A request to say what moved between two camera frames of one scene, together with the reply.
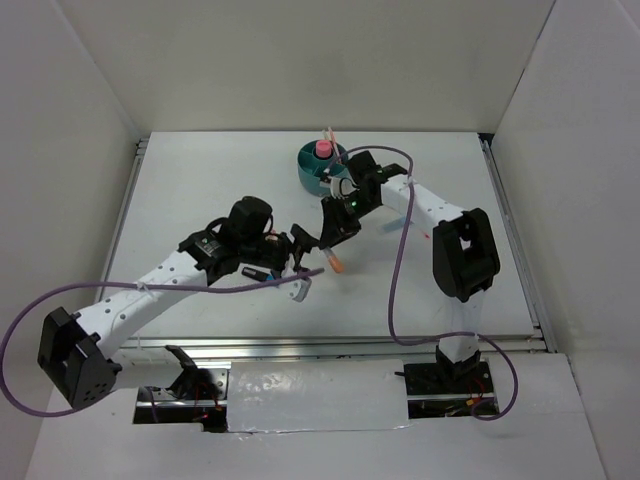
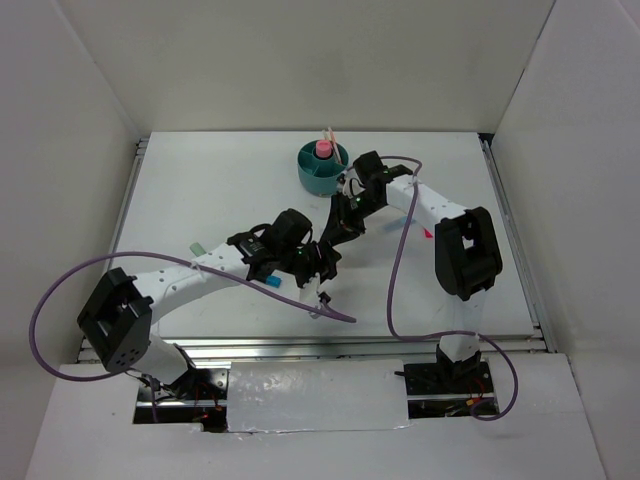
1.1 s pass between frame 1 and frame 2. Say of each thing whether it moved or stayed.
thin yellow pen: stayed
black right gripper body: stayed
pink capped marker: stayed
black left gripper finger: moved
